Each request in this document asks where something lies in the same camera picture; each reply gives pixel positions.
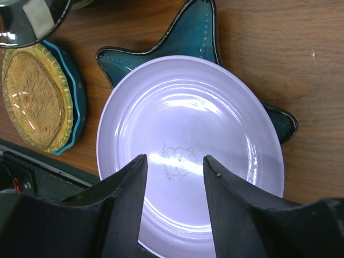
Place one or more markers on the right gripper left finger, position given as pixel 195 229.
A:
pixel 101 221

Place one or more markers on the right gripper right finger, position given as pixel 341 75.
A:
pixel 247 221

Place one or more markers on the black rimmed checkered plate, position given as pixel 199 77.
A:
pixel 25 23

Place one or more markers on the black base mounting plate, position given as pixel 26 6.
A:
pixel 28 172

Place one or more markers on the lilac plastic plate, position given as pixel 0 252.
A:
pixel 176 110

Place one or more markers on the amber glass plate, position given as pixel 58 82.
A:
pixel 37 97

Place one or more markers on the teal star-shaped plate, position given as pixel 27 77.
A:
pixel 193 32

